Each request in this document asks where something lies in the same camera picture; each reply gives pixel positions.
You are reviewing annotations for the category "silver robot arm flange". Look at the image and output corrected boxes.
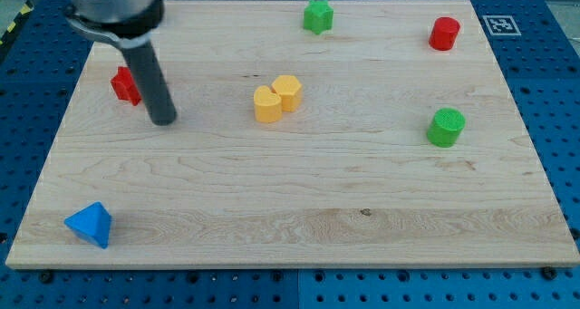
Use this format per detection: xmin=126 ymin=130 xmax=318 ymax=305
xmin=63 ymin=0 xmax=164 ymax=50

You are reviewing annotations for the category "wooden board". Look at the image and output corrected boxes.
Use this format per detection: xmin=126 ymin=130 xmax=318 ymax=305
xmin=6 ymin=0 xmax=579 ymax=270

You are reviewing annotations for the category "yellow heart block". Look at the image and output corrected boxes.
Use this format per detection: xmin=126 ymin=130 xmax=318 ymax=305
xmin=253 ymin=85 xmax=283 ymax=123

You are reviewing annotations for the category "yellow hexagon block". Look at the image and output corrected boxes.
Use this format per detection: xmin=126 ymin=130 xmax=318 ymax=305
xmin=272 ymin=75 xmax=303 ymax=112

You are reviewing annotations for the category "green star block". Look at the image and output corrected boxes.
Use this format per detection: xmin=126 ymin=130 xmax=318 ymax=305
xmin=303 ymin=0 xmax=334 ymax=34

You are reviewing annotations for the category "grey cylindrical pointer rod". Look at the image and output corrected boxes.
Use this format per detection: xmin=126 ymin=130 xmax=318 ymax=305
xmin=121 ymin=40 xmax=177 ymax=126

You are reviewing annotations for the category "green cylinder block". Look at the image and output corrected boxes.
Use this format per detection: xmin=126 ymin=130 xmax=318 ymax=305
xmin=426 ymin=108 xmax=466 ymax=148

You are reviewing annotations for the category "red block behind rod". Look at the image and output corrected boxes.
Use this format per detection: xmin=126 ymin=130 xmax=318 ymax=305
xmin=111 ymin=66 xmax=141 ymax=106

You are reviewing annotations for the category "red cylinder block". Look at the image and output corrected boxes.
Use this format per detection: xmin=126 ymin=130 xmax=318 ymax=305
xmin=429 ymin=16 xmax=460 ymax=51

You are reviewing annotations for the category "blue triangle block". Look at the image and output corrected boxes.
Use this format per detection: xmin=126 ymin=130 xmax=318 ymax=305
xmin=63 ymin=202 xmax=111 ymax=249

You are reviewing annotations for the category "white fiducial marker tag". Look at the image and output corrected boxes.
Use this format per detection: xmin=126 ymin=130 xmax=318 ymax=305
xmin=483 ymin=14 xmax=521 ymax=36

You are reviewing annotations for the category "black bolt front left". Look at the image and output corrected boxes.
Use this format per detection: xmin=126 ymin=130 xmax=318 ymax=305
xmin=38 ymin=270 xmax=53 ymax=285

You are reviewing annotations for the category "black bolt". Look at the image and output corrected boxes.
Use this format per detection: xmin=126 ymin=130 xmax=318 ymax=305
xmin=541 ymin=266 xmax=557 ymax=281
xmin=38 ymin=270 xmax=53 ymax=285

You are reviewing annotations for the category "black bolt front right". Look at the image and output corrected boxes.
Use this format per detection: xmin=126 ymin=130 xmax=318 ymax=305
xmin=541 ymin=266 xmax=557 ymax=281

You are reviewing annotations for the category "yellow black hazard tape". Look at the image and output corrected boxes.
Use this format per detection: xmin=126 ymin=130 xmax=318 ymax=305
xmin=1 ymin=0 xmax=34 ymax=50

